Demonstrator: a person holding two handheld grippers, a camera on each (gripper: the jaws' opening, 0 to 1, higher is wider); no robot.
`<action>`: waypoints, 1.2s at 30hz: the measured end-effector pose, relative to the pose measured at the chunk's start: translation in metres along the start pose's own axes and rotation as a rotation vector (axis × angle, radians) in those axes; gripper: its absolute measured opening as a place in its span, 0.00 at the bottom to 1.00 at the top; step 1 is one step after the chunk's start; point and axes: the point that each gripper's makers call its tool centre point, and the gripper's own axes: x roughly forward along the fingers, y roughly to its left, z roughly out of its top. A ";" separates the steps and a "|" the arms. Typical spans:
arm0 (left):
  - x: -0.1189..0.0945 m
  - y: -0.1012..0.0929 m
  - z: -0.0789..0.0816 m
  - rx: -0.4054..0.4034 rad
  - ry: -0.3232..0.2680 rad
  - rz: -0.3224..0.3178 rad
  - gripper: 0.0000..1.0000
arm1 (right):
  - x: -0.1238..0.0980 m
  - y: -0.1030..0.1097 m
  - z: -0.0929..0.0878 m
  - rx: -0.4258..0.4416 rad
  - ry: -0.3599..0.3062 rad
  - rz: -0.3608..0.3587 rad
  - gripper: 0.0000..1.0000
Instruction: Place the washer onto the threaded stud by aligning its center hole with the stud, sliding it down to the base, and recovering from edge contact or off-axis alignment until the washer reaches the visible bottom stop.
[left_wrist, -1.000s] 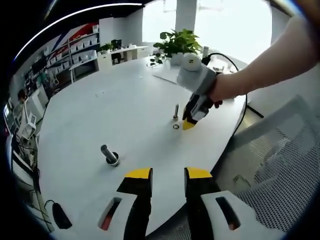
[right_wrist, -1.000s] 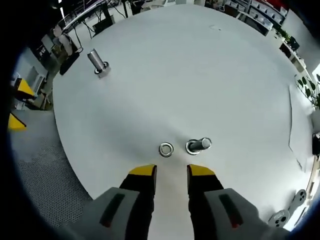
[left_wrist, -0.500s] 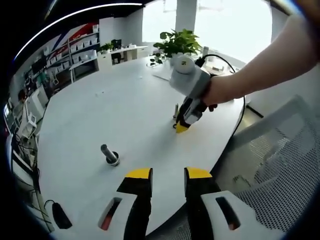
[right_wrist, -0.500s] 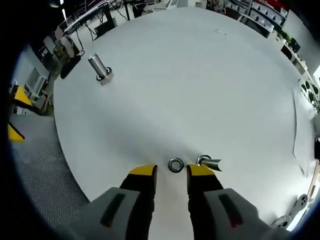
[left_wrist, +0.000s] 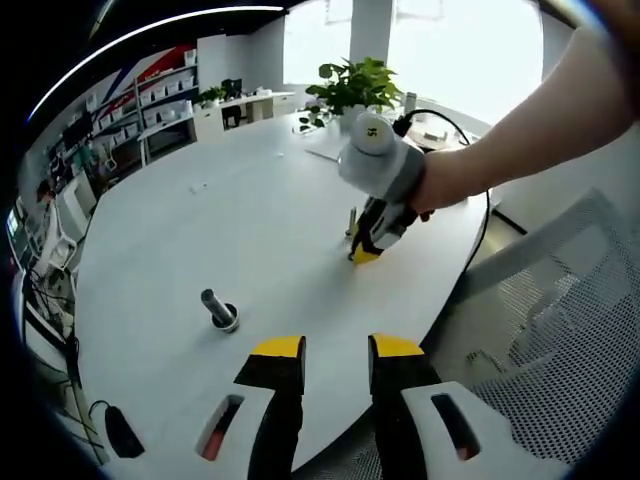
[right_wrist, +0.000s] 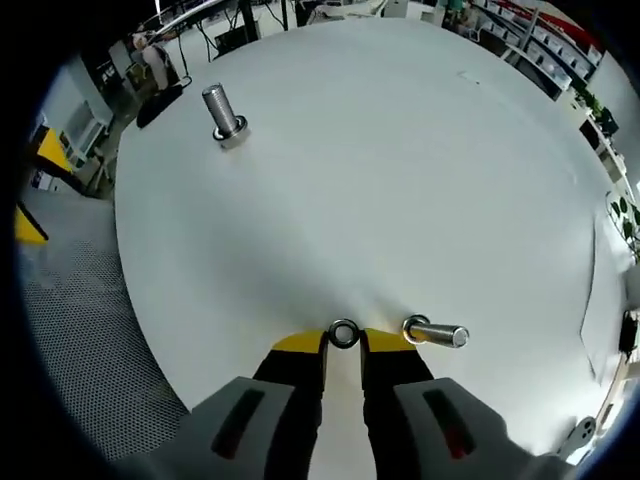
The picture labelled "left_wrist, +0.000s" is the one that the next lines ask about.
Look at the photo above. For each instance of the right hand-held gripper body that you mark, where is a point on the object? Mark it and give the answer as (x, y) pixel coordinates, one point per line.
(385, 160)

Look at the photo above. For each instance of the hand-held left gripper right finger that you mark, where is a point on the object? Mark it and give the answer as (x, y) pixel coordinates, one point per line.
(400, 395)

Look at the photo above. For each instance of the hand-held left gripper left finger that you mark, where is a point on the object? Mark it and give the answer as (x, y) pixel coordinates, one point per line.
(272, 390)

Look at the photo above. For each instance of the thin threaded stud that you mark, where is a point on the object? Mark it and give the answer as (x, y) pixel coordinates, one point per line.
(352, 220)

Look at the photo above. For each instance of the thick threaded stud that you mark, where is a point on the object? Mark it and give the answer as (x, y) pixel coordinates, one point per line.
(214, 304)

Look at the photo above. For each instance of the person's right hand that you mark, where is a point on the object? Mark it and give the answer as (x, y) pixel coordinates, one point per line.
(447, 180)

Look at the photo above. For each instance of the wooden tray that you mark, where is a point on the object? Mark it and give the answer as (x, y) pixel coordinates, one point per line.
(435, 137)

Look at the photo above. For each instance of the white tall container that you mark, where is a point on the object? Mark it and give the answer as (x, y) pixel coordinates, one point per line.
(410, 101)

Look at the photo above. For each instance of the potted green plant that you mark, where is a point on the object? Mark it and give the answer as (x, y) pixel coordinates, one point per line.
(357, 87)

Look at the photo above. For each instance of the white background desk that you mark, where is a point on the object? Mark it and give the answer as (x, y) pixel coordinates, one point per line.
(250, 107)

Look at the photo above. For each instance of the black office chair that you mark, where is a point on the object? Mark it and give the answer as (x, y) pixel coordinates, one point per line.
(232, 97)

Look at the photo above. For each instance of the grey mesh chair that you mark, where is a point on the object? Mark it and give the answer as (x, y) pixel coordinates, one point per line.
(550, 325)

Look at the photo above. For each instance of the shelf with white bins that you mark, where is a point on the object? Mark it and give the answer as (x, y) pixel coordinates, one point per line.
(145, 95)

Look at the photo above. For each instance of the white office chair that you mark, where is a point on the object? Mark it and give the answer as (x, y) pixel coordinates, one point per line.
(62, 240)

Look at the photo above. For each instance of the ceiling light strip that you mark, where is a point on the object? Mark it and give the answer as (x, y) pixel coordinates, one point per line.
(125, 45)

